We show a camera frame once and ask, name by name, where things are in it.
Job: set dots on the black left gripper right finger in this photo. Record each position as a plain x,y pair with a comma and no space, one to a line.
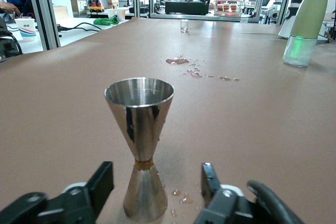
212,190

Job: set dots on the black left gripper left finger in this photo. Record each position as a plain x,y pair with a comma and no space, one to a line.
99,182

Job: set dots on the steel hourglass jigger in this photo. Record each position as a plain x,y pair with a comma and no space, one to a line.
141,119

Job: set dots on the small clear glass cup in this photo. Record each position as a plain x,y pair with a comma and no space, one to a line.
184,27

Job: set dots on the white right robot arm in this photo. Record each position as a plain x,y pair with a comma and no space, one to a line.
287,24

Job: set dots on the plain white paper cup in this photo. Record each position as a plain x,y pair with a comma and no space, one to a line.
110,13
121,15

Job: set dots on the printed paper cup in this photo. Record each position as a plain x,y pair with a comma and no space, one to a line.
25,31

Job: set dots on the bare person hand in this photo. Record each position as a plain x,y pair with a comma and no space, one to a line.
8,6

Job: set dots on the small liquid droplet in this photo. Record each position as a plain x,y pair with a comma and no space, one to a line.
186,200
225,78
196,74
176,192

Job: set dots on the brown table cover mat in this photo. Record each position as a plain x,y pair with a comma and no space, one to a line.
262,129

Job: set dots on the white side table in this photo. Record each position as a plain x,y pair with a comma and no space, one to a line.
31,47

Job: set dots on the green cloth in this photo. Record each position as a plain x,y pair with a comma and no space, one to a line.
105,21

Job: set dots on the black desk device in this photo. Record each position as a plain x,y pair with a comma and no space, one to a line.
8,48

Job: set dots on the plywood box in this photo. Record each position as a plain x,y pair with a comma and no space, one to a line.
61,12

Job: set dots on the yellow toy vehicle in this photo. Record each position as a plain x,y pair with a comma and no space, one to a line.
96,8

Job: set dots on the cardboard box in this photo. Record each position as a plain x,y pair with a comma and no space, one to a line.
111,0

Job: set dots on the long black box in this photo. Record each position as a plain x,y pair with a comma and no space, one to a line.
186,8

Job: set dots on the clear food display rack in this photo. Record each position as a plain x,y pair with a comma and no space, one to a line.
228,6

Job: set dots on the green sleeved glass bottle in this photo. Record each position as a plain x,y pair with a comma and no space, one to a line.
309,11

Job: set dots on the aluminium frame post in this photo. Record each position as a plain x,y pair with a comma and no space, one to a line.
43,11

